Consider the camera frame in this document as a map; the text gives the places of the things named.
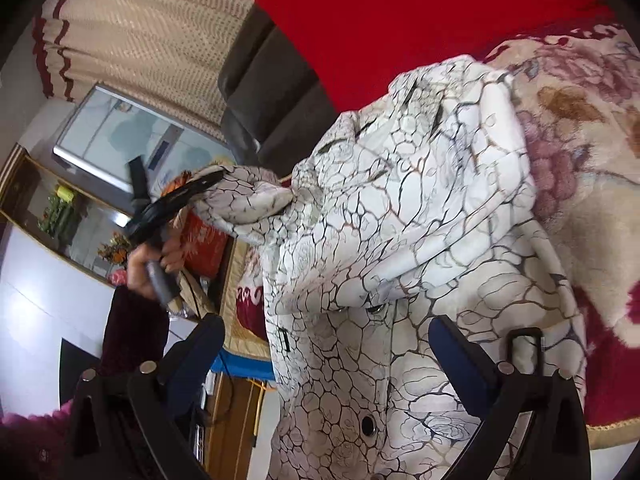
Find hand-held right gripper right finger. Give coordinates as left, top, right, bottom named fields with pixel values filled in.
left=428, top=316, right=593, bottom=480

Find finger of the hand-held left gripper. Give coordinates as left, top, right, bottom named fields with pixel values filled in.
left=162, top=169, right=226, bottom=207

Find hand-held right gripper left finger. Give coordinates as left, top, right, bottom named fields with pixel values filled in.
left=60, top=314, right=226, bottom=480

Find white crackle-print jacket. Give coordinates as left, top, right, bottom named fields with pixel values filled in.
left=197, top=55, right=588, bottom=480

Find person's left forearm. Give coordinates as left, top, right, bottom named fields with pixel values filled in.
left=99, top=286, right=172, bottom=378

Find person's left hand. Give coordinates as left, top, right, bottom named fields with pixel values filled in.
left=126, top=234, right=187, bottom=302

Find orange artificial flowers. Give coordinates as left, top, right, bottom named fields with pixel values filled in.
left=97, top=232, right=133, bottom=267

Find blue cloth edge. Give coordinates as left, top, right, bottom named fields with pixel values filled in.
left=210, top=351, right=274, bottom=382

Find wooden door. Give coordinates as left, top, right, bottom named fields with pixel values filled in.
left=202, top=375, right=267, bottom=480

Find yellow green potted plant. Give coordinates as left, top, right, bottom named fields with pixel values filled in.
left=37, top=184, right=83, bottom=238

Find brown leather sofa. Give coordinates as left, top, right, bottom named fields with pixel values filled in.
left=217, top=7, right=336, bottom=178

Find wooden cabinet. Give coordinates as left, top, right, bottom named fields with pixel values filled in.
left=0, top=144, right=132, bottom=287

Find beige dotted curtain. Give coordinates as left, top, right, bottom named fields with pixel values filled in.
left=32, top=0, right=278, bottom=131

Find person's pink clothing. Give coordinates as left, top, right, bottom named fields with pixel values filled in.
left=0, top=395, right=77, bottom=480

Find floral plush blanket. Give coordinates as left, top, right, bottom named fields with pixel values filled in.
left=222, top=20, right=640, bottom=451

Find red cushion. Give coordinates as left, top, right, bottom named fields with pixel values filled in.
left=252, top=0, right=616, bottom=121

